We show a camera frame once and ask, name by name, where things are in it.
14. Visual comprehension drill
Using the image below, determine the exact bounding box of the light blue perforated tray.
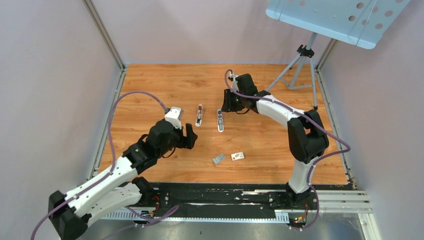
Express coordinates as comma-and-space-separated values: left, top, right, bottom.
265, 0, 409, 50

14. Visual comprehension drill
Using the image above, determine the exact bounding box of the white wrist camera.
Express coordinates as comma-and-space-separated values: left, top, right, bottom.
228, 74, 239, 92
164, 106, 184, 130

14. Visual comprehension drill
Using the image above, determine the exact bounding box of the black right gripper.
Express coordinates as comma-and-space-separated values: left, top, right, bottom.
221, 88, 247, 113

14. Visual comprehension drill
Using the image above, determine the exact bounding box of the grey tripod stand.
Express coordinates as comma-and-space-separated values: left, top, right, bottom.
266, 32, 318, 110

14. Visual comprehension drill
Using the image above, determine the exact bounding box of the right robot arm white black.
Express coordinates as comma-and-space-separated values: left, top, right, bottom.
222, 70, 329, 209

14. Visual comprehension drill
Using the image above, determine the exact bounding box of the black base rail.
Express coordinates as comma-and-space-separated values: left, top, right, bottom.
71, 181, 372, 224

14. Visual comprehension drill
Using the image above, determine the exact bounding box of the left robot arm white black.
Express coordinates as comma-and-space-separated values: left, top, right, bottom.
48, 119, 198, 240

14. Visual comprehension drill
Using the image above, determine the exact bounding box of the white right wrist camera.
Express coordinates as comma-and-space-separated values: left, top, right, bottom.
228, 74, 239, 92

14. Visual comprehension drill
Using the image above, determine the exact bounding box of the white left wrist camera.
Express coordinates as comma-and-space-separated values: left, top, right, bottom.
164, 106, 184, 130

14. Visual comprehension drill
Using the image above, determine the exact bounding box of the white staple box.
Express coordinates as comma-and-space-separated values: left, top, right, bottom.
231, 152, 245, 161

